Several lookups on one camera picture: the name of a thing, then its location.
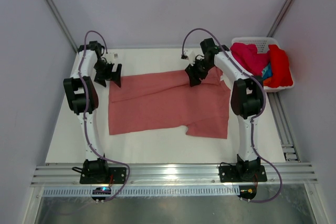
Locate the right side aluminium rail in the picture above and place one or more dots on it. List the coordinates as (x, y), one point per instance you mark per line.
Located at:
(283, 129)

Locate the aluminium corner post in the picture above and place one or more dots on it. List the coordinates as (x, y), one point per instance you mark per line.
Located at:
(284, 10)
(62, 25)

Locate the left aluminium corner post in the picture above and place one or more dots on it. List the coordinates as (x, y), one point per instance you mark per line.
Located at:
(62, 25)

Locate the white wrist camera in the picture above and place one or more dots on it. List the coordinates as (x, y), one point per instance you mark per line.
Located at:
(112, 57)
(188, 55)

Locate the magenta t shirt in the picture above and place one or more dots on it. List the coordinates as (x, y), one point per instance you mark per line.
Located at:
(249, 58)

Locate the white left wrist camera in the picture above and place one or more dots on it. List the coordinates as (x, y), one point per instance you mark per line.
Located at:
(112, 57)

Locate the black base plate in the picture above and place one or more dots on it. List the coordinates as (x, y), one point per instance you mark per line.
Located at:
(113, 175)
(231, 174)

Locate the right black controller board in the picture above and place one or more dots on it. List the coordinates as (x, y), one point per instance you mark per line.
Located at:
(247, 192)

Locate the salmon pink t shirt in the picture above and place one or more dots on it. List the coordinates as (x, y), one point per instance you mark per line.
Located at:
(165, 100)

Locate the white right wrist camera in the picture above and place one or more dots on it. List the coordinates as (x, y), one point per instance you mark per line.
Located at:
(188, 55)

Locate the orange garment in basket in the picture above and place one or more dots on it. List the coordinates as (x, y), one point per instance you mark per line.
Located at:
(267, 81)

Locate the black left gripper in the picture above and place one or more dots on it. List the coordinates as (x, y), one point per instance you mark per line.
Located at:
(115, 76)

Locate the left black controller board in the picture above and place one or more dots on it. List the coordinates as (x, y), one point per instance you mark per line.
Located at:
(101, 193)

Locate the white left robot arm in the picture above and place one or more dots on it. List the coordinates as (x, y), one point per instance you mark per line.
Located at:
(83, 101)

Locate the white perforated plastic basket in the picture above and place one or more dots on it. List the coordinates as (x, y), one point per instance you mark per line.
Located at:
(262, 44)

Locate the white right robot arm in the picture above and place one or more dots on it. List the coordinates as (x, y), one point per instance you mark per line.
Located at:
(248, 99)

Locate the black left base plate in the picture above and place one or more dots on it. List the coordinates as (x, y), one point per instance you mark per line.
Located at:
(113, 175)

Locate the slotted grey cable duct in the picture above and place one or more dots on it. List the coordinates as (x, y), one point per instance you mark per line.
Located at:
(145, 191)

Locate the red t shirt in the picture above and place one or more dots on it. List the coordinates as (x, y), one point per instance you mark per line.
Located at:
(281, 76)

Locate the right aluminium corner post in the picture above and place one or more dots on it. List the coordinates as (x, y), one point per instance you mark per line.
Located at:
(284, 10)

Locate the black controller board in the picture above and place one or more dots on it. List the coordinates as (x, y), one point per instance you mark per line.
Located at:
(101, 193)
(247, 192)

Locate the aluminium mounting rail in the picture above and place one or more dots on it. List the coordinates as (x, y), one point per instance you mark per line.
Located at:
(174, 174)

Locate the blue garment in basket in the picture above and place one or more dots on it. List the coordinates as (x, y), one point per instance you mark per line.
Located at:
(267, 72)

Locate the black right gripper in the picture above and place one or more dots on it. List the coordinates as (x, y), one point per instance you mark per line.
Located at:
(194, 75)

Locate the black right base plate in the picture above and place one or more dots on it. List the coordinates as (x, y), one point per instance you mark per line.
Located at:
(231, 174)

